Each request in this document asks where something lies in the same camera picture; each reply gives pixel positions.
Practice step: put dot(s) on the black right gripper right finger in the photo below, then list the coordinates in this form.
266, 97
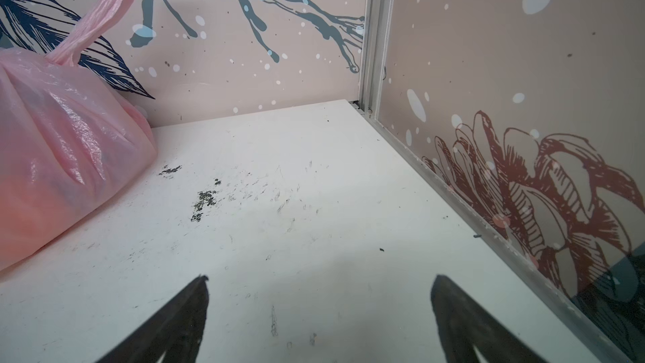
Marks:
468, 333

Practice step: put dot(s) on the pink plastic bag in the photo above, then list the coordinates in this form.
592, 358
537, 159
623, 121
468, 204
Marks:
69, 142

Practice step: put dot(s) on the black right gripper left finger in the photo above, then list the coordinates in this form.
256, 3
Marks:
173, 334

